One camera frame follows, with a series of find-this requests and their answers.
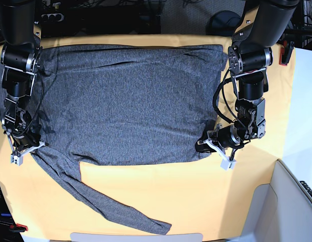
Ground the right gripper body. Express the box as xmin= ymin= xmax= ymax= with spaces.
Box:
xmin=13 ymin=131 xmax=41 ymax=151

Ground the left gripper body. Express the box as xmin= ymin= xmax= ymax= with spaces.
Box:
xmin=208 ymin=125 xmax=243 ymax=153

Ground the grey long-sleeve shirt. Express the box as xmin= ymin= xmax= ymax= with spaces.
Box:
xmin=5 ymin=44 xmax=227 ymax=235

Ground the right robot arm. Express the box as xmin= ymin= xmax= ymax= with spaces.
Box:
xmin=0 ymin=1 xmax=42 ymax=154

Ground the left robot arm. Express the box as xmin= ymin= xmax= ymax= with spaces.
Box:
xmin=195 ymin=1 xmax=299 ymax=155

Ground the yellow table cloth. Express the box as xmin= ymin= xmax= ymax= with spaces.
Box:
xmin=0 ymin=45 xmax=295 ymax=240

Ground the red black clamp left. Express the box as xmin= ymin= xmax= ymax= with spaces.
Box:
xmin=9 ymin=224 xmax=28 ymax=233

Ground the red black clamp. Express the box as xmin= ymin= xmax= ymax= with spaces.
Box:
xmin=9 ymin=224 xmax=28 ymax=233
xmin=279 ymin=40 xmax=295 ymax=66

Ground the black remote on box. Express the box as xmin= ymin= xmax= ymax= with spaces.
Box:
xmin=300 ymin=180 xmax=312 ymax=198

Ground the white cardboard box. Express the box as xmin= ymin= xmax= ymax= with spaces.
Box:
xmin=239 ymin=160 xmax=312 ymax=241

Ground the red black clamp right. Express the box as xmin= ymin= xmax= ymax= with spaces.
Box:
xmin=279 ymin=40 xmax=295 ymax=66

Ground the grey plate at table edge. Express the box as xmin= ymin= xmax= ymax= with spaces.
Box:
xmin=70 ymin=232 xmax=203 ymax=242

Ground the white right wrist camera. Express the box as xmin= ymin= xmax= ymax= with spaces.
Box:
xmin=11 ymin=153 xmax=23 ymax=166

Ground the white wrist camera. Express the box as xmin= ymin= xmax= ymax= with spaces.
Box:
xmin=11 ymin=153 xmax=23 ymax=166
xmin=220 ymin=158 xmax=236 ymax=170

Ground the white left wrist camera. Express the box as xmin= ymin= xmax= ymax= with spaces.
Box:
xmin=220 ymin=158 xmax=236 ymax=170

